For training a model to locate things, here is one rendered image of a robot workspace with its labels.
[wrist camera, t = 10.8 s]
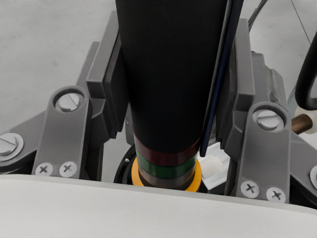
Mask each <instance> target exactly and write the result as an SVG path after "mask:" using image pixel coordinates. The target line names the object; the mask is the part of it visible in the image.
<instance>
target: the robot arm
mask: <svg viewBox="0 0 317 238"><path fill-rule="evenodd" d="M128 104H129V94H128V88H127V81H126V74H125V65H124V58H123V52H122V45H121V38H120V31H119V24H118V18H117V11H116V10H113V11H112V12H111V14H110V17H109V20H108V23H107V25H106V28H105V31H104V33H103V36H102V39H101V41H100V42H95V41H93V42H92V43H91V45H90V48H89V50H88V53H87V55H86V58H85V60H84V63H83V65H82V68H81V70H80V73H79V75H78V78H77V80H76V83H75V85H68V86H64V87H62V88H60V89H58V90H56V91H55V92H54V93H53V94H52V95H51V97H50V99H49V102H48V106H47V109H46V110H44V111H42V112H41V113H39V114H37V115H35V116H33V117H31V118H29V119H27V120H25V121H23V122H22V123H20V124H18V125H16V126H14V127H12V128H10V129H8V130H6V131H4V132H3V133H1V134H0V238H317V149H315V148H314V147H313V146H311V145H310V144H309V143H307V142H306V141H305V140H304V139H302V138H301V137H300V136H298V135H297V134H296V133H294V132H293V131H292V121H291V117H290V115H289V113H288V112H287V111H286V110H285V109H284V108H283V107H281V106H280V105H278V104H276V103H273V102H270V97H269V90H268V83H267V74H266V67H265V60H264V55H263V54H262V53H253V52H251V47H250V34H249V24H248V19H247V18H240V19H239V23H238V26H237V30H236V34H235V38H234V43H233V47H232V51H231V55H230V58H229V61H228V65H227V69H226V73H225V78H224V82H223V86H222V90H221V94H220V98H219V102H218V106H217V111H216V142H220V149H221V150H224V152H225V153H226V154H227V155H228V156H229V157H230V161H229V167H228V173H227V178H226V184H225V192H224V195H213V194H205V193H197V192H189V191H181V190H172V189H164V188H155V187H143V186H134V185H126V184H117V183H108V182H101V176H102V164H103V151H104V143H105V142H107V141H108V140H110V139H116V136H117V132H122V129H123V125H124V121H125V116H126V112H127V108H128Z"/></svg>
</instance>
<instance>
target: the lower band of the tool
mask: <svg viewBox="0 0 317 238"><path fill-rule="evenodd" d="M132 180H133V184H134V186H143V187H144V185H143V184H142V182H141V180H140V178H139V174H138V162H137V157H136V158H135V160H134V162H133V166H132ZM200 182H201V166H200V163H199V160H198V159H197V162H196V167H195V176H194V179H193V182H192V183H191V185H190V186H189V187H188V188H187V189H186V190H185V191H189V192H196V191H197V189H198V187H199V185H200Z"/></svg>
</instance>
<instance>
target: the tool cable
mask: <svg viewBox="0 0 317 238"><path fill-rule="evenodd" d="M316 77H317V31H316V34H315V36H314V38H313V41H312V43H311V45H310V48H309V50H308V53H307V55H306V57H305V60H304V62H303V65H302V68H301V71H300V74H299V77H298V81H297V84H296V88H295V100H296V103H297V105H298V107H297V109H296V111H295V116H294V117H297V116H299V115H301V114H306V115H308V116H309V117H310V118H311V119H312V122H313V127H312V128H311V129H309V130H307V131H305V132H304V133H306V134H313V133H316V132H317V98H311V96H310V95H311V89H312V86H313V84H314V81H315V79H316Z"/></svg>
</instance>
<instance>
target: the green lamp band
mask: <svg viewBox="0 0 317 238"><path fill-rule="evenodd" d="M135 148H136V147H135ZM198 153H199V148H198V150H197V152H196V154H195V155H194V156H193V157H192V158H191V159H190V160H189V161H187V162H186V163H184V164H181V165H178V166H174V167H162V166H158V165H155V164H152V163H150V162H148V161H147V160H145V159H144V158H143V157H142V156H141V155H140V153H139V152H138V150H137V148H136V155H137V159H138V161H139V163H140V165H141V166H142V167H143V168H144V169H145V170H146V171H147V172H149V173H150V174H152V175H154V176H157V177H161V178H174V177H178V176H181V175H183V174H185V173H186V172H188V171H189V170H190V169H191V168H192V167H193V166H194V164H195V162H196V160H197V158H198Z"/></svg>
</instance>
